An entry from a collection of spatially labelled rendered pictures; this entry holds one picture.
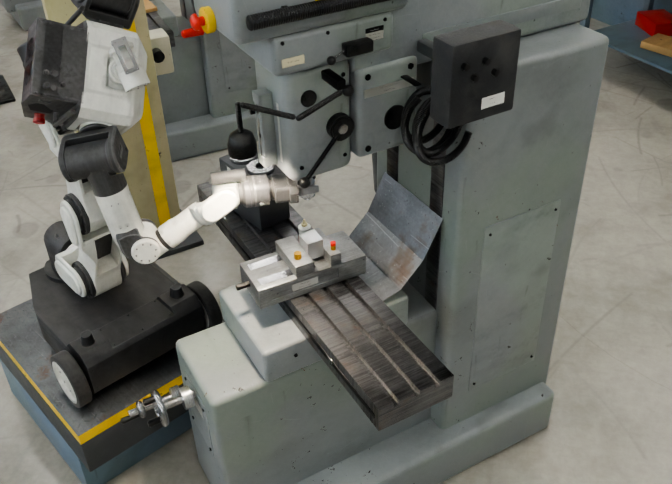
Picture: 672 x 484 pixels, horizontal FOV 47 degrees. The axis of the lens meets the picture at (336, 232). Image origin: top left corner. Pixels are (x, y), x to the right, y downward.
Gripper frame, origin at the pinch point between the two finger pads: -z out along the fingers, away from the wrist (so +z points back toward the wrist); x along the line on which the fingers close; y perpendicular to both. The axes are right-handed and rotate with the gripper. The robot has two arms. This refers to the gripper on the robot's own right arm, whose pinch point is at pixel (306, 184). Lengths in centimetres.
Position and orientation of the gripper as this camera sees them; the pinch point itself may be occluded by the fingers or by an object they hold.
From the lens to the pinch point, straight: 219.6
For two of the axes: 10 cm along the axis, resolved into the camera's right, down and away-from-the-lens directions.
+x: -2.1, -5.6, 8.0
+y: 0.2, 8.2, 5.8
